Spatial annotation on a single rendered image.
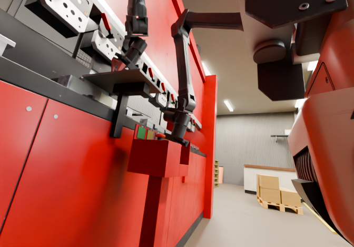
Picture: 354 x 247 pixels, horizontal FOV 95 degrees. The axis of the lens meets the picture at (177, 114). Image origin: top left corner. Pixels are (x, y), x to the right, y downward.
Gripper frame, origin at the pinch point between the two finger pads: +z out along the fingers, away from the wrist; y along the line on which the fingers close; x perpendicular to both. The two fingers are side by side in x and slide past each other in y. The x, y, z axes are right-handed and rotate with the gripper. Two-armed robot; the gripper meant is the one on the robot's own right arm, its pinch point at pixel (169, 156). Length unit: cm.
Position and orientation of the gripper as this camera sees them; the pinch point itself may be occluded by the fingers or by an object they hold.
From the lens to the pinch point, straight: 72.5
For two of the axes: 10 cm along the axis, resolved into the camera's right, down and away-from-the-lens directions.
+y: -8.4, -2.3, 5.0
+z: -3.5, 9.2, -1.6
